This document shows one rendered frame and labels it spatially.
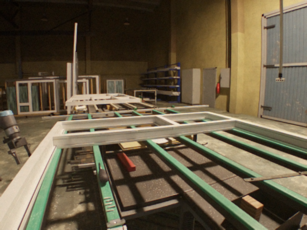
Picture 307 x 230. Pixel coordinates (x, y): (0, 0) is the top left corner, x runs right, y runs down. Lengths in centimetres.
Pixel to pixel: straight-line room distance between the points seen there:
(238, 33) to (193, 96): 421
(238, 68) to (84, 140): 738
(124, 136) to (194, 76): 926
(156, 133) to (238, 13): 772
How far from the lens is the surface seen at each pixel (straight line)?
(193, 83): 1021
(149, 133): 117
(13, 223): 58
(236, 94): 796
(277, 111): 723
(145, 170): 136
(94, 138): 111
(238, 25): 836
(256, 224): 57
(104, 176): 67
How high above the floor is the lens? 123
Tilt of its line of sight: 10 degrees down
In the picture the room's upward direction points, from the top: straight up
